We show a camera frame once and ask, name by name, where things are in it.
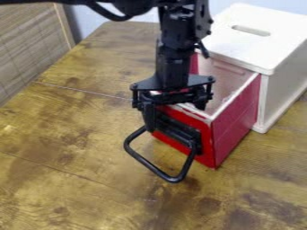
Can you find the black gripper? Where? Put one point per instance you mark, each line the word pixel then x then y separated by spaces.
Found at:
pixel 174 84

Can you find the red wooden drawer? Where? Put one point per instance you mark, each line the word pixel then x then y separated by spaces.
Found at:
pixel 230 115

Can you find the black metal drawer handle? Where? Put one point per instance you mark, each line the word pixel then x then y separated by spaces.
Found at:
pixel 167 162

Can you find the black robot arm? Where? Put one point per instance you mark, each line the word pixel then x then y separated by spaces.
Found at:
pixel 185 24

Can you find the white wooden cabinet box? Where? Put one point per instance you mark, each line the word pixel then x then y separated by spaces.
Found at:
pixel 265 40

